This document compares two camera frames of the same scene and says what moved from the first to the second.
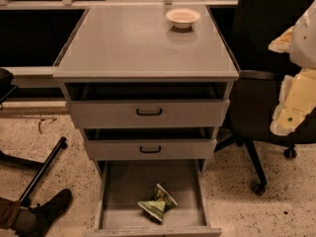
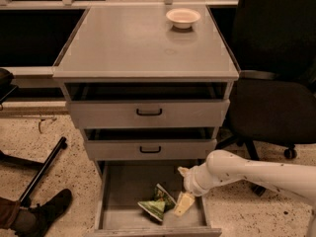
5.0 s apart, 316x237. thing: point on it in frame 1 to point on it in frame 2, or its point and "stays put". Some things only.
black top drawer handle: [148, 114] stays put
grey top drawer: [145, 106] stays put
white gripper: [305, 39] to [191, 181]
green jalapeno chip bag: [157, 206] stays put
